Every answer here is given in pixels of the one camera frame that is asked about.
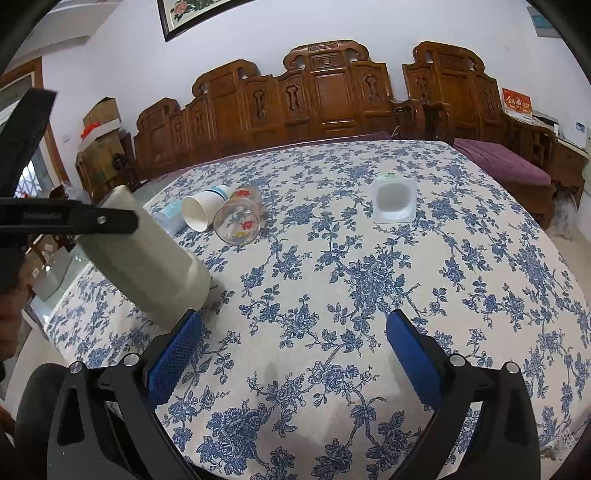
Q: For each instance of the purple armchair cushion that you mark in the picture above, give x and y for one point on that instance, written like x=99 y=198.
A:
x=502 y=164

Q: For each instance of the carved wooden sofa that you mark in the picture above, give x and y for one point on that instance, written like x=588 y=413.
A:
x=328 y=90

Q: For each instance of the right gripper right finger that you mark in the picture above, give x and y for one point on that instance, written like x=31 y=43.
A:
x=505 y=442

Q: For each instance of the large white cup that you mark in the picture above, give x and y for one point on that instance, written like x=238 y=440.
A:
x=147 y=266

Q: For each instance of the carved wooden armchair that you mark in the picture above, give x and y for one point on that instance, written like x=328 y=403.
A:
x=456 y=76

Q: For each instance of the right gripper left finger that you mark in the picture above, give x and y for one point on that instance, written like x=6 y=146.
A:
x=104 y=424

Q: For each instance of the cardboard box with red item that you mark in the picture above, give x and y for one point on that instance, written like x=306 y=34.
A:
x=104 y=156

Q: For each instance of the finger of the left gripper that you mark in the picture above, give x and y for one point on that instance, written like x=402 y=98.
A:
x=51 y=216

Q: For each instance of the person's left hand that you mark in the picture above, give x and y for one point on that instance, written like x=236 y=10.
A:
x=12 y=304

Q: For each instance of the clear glass with red print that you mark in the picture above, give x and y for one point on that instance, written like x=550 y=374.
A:
x=238 y=221

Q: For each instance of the blue floral tablecloth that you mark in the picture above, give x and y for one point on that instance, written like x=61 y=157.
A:
x=294 y=377

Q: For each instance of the small green white cup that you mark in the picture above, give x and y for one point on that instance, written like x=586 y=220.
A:
x=394 y=199

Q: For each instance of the red box on side table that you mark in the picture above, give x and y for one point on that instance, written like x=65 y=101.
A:
x=516 y=103

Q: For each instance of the green wall sign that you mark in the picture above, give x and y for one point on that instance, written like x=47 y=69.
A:
x=542 y=25

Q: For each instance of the wooden side table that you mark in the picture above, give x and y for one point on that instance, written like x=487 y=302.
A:
x=537 y=143

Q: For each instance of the light blue plastic cup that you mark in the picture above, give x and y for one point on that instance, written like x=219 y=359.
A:
x=170 y=218

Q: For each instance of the white paper cup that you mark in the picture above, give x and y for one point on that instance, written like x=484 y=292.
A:
x=199 y=210

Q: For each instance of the framed flower painting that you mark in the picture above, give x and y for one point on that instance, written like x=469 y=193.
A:
x=178 y=16

